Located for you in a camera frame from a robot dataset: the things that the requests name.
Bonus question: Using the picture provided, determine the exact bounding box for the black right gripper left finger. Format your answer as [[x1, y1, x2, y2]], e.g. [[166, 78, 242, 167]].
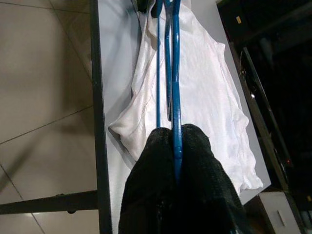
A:
[[118, 128, 178, 234]]

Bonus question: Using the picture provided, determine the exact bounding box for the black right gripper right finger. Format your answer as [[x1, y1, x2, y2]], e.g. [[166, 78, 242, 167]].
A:
[[179, 123, 247, 234]]

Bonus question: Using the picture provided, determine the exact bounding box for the blue plastic hanger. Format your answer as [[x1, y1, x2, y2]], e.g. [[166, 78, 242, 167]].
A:
[[151, 0, 183, 182]]

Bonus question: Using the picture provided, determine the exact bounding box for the white T-shirt black print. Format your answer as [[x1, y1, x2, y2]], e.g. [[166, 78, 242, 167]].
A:
[[108, 0, 264, 194]]

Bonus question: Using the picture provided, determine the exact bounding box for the small white cabinet drawer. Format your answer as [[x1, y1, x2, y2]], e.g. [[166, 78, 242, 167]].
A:
[[258, 191, 307, 234]]

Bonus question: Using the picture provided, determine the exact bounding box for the black metal table frame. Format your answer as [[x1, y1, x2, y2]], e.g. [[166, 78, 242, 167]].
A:
[[0, 0, 113, 234]]

